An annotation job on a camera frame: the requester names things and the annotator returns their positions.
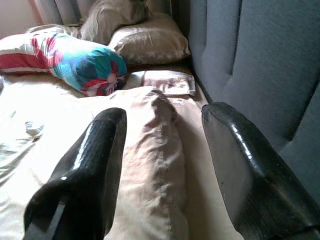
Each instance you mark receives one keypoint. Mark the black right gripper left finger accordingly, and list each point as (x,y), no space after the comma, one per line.
(87,162)

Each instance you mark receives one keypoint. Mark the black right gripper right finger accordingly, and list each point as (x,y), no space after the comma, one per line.
(250,162)

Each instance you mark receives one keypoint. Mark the plain beige pillow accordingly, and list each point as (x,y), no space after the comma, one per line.
(155,162)

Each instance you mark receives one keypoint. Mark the small white crumpled tissue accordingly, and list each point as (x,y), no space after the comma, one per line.
(33,128)

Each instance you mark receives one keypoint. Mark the cream bed sheet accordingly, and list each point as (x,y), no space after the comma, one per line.
(50,105)

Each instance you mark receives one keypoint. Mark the teal red floral bolster pillow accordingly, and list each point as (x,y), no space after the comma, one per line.
(82,65)

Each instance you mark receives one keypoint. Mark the beige patterned folded cloth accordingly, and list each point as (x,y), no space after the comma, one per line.
(172,85)

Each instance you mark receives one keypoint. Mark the grey padded headboard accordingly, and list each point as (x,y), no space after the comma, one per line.
(262,50)

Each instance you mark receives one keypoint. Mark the red white striped pillow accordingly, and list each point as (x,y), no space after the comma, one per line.
(17,57)

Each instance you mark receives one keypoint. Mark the beige satin pillow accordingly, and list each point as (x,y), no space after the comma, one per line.
(150,42)
(110,17)

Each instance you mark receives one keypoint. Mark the grey curtain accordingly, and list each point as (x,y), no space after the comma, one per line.
(67,10)

